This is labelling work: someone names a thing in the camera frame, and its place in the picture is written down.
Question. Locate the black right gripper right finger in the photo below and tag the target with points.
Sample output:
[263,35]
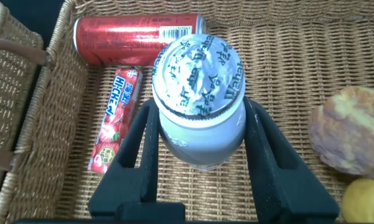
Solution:
[283,186]

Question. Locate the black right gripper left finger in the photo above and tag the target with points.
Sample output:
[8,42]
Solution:
[133,180]

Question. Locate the white milk drink bottle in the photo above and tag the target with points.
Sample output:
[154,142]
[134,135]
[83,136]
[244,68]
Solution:
[199,77]

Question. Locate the wicker basket holding food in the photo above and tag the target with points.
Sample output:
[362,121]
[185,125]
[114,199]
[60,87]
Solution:
[298,62]

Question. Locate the wicker basket holding toiletries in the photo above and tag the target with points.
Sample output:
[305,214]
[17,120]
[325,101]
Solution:
[9,87]

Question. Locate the red chewy candy stick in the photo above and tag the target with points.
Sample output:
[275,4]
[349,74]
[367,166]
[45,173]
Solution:
[118,118]

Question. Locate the yellow pear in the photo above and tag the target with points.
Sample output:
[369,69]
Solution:
[367,202]

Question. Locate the brown bread roll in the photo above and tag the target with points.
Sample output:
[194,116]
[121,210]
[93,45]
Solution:
[351,130]

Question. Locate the red soda can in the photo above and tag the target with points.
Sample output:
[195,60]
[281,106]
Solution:
[118,40]

